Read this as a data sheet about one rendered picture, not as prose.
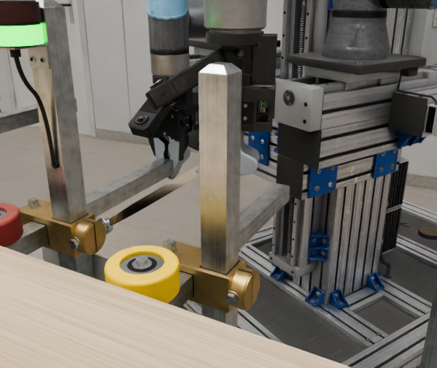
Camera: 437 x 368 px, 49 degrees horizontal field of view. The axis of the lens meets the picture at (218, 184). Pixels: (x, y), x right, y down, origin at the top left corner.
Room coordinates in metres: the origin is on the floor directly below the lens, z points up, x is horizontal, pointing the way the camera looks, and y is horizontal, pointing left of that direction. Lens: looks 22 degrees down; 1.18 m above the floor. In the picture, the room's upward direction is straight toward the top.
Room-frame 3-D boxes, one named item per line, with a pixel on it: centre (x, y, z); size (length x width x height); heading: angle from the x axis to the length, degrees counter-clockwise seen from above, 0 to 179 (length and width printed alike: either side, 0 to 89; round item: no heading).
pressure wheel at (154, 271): (0.45, 0.08, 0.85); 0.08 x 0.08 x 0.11
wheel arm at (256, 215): (0.63, -0.01, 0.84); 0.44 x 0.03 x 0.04; 151
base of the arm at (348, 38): (1.14, -0.31, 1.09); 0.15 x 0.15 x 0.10
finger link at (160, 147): (0.97, 0.10, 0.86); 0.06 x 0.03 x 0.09; 151
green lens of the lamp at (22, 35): (0.60, 0.24, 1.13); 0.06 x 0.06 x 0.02
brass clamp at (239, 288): (0.53, 0.02, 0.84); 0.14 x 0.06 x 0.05; 61
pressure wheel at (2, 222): (0.57, 0.30, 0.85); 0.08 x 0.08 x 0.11
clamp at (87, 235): (0.65, 0.24, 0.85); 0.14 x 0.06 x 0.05; 61
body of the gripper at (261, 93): (0.61, -0.03, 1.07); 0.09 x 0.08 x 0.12; 81
